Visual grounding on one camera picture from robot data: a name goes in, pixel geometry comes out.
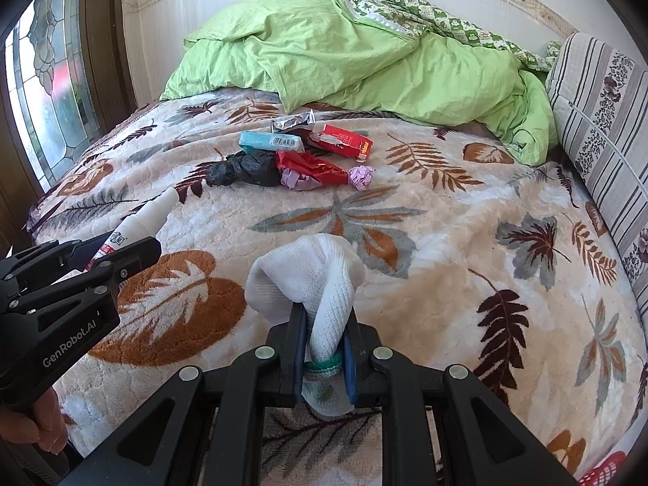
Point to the striped floral pillow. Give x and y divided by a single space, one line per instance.
602 126

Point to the person's left hand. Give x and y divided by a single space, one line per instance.
35 420

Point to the black plastic bag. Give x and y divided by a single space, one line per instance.
248 167

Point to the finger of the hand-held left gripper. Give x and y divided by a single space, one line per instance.
45 263
136 253

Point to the wooden door with stained glass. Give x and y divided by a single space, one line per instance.
50 86

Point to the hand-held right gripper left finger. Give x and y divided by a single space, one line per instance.
299 336

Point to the red cardboard box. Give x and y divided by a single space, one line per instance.
336 136

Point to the silver foil wrapper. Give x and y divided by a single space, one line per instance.
291 122

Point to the green duvet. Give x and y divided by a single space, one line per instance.
329 50

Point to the red foil wrapper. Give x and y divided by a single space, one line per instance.
309 164

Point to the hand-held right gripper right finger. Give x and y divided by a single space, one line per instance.
349 367

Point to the crumpled purple paper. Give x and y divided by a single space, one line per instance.
362 177

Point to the leaf-printed fleece blanket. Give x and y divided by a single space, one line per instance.
455 243

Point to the lilac plastic bag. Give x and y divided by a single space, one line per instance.
298 180

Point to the blue box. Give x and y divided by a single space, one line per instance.
258 140

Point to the red plastic mesh basket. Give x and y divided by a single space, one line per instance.
602 471

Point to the white tube with red label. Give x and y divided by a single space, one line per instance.
147 215

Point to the white sock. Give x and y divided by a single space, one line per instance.
324 283

